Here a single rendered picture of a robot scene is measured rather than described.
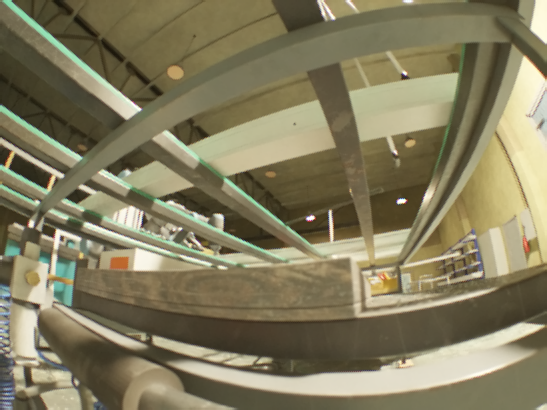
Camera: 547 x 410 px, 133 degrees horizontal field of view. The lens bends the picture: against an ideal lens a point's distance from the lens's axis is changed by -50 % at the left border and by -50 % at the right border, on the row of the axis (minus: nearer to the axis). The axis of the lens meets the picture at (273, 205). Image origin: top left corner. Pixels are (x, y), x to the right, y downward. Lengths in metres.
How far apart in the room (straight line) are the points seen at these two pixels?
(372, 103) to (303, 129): 0.13
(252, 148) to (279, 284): 0.32
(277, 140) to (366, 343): 0.35
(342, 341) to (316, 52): 0.22
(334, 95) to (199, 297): 0.26
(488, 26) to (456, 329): 0.26
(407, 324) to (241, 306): 0.11
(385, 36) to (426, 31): 0.04
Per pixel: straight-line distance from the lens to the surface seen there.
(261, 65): 0.23
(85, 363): 0.15
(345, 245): 1.36
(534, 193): 7.70
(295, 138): 0.41
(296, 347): 0.17
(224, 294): 0.17
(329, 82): 0.28
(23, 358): 0.41
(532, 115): 7.64
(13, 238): 4.69
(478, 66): 0.35
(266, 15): 8.30
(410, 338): 0.16
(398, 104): 0.41
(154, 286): 0.23
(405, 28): 0.23
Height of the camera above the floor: 0.60
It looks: 24 degrees up
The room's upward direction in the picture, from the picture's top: 1 degrees counter-clockwise
